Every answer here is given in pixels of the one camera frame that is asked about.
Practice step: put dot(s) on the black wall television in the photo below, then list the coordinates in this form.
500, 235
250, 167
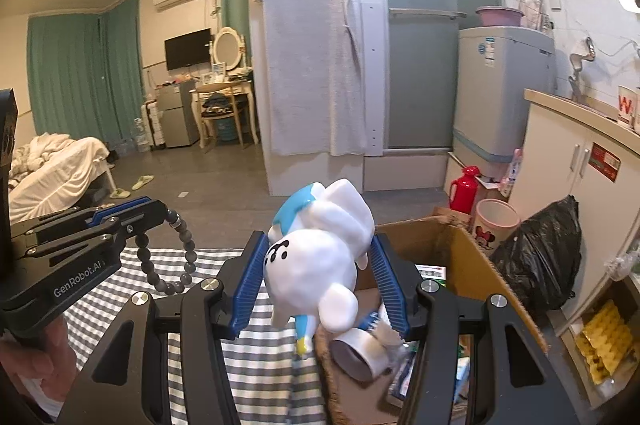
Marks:
187, 49

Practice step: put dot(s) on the metal faucet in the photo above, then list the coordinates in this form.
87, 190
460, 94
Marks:
577, 80

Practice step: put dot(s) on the hanging white garment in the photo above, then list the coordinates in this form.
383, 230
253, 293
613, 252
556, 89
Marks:
310, 55

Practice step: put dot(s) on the person's left hand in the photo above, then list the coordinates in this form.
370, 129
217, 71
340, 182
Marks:
40, 365

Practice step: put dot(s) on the white tape roll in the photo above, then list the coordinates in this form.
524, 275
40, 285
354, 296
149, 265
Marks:
370, 345

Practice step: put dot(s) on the brown cardboard box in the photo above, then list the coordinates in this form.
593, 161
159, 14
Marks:
470, 265

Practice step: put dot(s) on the teal waste bin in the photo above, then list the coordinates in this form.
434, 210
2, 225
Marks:
227, 131

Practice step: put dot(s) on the pink plastic basin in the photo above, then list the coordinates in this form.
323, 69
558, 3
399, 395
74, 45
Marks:
500, 16

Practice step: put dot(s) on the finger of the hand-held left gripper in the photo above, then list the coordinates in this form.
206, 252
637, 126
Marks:
115, 232
125, 210

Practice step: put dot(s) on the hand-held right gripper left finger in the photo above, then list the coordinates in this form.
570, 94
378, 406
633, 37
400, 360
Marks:
250, 285

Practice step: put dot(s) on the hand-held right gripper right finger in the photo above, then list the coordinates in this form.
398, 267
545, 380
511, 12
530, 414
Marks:
392, 290

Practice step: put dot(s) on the pink cartoon wastebasket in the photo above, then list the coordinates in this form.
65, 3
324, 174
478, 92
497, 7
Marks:
495, 225

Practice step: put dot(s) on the clear water jug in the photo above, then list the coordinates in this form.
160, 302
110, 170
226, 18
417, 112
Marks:
141, 137

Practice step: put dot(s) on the frosted glass sliding door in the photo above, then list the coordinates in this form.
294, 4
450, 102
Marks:
425, 80

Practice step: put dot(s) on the oval vanity mirror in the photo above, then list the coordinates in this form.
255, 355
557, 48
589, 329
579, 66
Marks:
227, 47

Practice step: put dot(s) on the yellow bumpy tray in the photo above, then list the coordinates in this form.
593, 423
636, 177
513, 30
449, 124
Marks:
605, 340

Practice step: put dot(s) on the black trash bag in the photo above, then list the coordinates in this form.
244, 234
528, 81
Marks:
540, 255

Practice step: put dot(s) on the white bed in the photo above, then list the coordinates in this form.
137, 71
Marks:
55, 165

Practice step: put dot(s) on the white red-print cup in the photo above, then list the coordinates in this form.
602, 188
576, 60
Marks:
627, 105

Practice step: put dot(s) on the white cartoon figurine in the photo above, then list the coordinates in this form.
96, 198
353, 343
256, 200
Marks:
310, 265

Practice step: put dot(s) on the pink bottle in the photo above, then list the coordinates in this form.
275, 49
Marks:
511, 175

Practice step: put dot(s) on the cream sink cabinet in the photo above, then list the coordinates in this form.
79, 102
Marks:
550, 145

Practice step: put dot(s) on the grey checked tablecloth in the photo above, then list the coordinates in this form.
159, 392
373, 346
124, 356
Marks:
280, 380

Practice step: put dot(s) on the red thermos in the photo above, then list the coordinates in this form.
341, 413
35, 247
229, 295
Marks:
462, 190

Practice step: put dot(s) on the wooden chair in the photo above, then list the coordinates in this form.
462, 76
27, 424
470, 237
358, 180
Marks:
220, 115

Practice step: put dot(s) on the green white medicine box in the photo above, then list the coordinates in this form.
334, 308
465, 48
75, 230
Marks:
432, 272

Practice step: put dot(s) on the cream dressing table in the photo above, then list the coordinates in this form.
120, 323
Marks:
245, 87

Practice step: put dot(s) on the grey washing machine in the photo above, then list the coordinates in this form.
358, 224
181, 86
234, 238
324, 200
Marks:
500, 95

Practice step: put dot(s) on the small grey fridge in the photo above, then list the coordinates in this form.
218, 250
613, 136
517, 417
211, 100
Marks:
175, 115

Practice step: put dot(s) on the wide green curtain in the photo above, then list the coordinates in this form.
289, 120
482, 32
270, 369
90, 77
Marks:
75, 70

